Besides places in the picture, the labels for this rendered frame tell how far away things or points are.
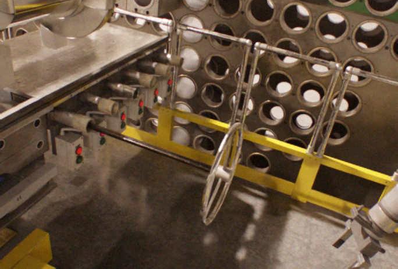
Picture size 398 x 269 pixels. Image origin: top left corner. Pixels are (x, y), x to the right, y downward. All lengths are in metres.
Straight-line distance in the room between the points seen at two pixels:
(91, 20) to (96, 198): 1.45
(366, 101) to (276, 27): 0.94
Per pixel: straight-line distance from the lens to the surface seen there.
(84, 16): 1.26
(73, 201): 2.45
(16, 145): 1.55
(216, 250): 2.20
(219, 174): 1.30
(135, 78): 1.92
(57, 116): 1.58
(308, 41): 3.02
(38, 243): 1.47
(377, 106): 3.17
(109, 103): 1.63
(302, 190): 2.62
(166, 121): 2.69
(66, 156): 1.67
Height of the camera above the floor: 1.67
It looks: 31 degrees down
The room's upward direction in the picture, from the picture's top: 9 degrees clockwise
